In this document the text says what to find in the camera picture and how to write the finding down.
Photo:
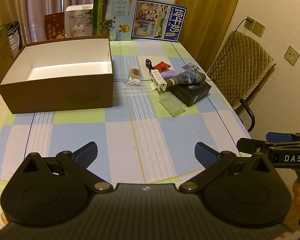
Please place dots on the plain cardboard carton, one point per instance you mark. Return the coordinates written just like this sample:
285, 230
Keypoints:
0, 52

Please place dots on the chair with quilted cover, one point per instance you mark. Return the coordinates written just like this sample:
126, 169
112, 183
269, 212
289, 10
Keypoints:
237, 62

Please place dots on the white plastic hair clip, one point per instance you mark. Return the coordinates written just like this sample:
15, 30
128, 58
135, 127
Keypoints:
158, 80

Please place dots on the grey blue knitted sock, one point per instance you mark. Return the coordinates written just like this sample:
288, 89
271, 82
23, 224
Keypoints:
187, 78

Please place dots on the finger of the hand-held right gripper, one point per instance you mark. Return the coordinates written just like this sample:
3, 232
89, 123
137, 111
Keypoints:
278, 137
250, 145

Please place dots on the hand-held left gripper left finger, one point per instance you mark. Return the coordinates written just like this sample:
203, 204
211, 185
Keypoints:
86, 153

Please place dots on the wall socket with plug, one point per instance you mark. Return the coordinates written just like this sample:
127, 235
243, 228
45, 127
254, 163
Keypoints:
250, 23

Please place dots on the dark red gift box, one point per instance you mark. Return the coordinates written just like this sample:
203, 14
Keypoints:
54, 27

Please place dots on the beige wall socket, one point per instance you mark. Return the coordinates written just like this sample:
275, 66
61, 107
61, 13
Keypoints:
259, 28

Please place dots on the red candy wrapper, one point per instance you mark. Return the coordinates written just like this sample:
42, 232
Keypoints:
162, 66

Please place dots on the purple tube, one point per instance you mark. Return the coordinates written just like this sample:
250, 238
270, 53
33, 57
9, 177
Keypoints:
168, 74

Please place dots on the blue milk carton box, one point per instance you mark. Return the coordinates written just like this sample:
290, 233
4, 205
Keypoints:
160, 20

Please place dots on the bag of cotton swabs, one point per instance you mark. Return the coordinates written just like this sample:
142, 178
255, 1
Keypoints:
133, 77

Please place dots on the white paper bag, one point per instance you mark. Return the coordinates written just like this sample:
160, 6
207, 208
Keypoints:
13, 37

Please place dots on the purple curtain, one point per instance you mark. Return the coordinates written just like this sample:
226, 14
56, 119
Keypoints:
40, 0

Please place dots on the green milk carton box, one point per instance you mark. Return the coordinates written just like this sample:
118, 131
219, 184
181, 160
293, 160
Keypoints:
115, 15

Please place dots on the beige wall outlet plate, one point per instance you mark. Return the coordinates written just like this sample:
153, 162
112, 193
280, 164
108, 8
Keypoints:
292, 55

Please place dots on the translucent plastic case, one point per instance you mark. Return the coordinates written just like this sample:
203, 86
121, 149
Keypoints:
171, 103

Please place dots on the white humidifier box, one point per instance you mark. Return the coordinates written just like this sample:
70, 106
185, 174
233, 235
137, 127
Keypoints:
77, 21

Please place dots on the black product box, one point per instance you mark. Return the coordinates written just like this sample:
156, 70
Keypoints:
192, 93

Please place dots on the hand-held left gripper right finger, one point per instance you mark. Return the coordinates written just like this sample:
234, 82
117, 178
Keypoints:
205, 153

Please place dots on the brown cardboard box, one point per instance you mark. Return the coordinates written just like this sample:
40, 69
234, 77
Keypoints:
65, 97

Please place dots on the blue tissue pack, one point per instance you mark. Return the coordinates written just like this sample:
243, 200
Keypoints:
190, 67

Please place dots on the wooden door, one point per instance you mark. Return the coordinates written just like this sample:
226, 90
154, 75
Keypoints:
205, 10

